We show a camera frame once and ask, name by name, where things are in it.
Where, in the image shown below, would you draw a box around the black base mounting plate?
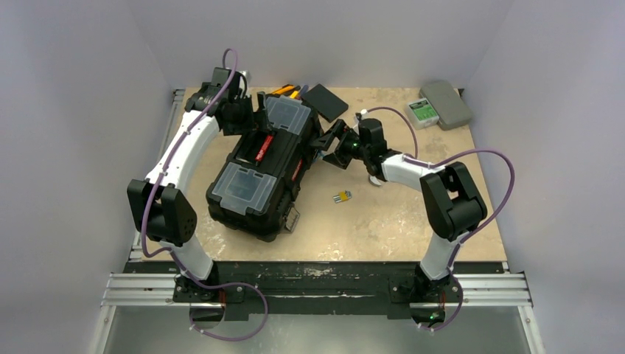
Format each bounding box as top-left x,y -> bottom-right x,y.
124,261 -> 503,325

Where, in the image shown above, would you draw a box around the yellow tools behind toolbox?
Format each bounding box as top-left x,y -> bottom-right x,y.
271,84 -> 309,99

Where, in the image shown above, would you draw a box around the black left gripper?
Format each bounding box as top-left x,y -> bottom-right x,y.
224,92 -> 270,136

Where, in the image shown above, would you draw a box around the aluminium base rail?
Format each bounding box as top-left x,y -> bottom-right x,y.
100,273 -> 533,307

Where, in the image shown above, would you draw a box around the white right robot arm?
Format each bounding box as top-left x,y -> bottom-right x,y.
311,119 -> 487,300

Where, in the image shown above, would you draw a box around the yellow hex key set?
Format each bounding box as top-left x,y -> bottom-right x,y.
332,190 -> 352,203

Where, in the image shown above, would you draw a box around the red handled adjustable wrench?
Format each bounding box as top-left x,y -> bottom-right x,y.
369,176 -> 383,187

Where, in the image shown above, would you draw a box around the black plastic toolbox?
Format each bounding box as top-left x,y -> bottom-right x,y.
206,95 -> 323,243

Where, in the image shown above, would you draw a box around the white green small box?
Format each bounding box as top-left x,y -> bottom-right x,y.
405,98 -> 439,130

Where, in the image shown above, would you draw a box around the grey sharpening stone block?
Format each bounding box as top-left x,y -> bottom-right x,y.
419,80 -> 475,131

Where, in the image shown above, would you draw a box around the black flat case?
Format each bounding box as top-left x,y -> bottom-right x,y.
301,84 -> 349,122

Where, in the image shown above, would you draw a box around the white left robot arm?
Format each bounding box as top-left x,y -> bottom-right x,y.
127,88 -> 268,302

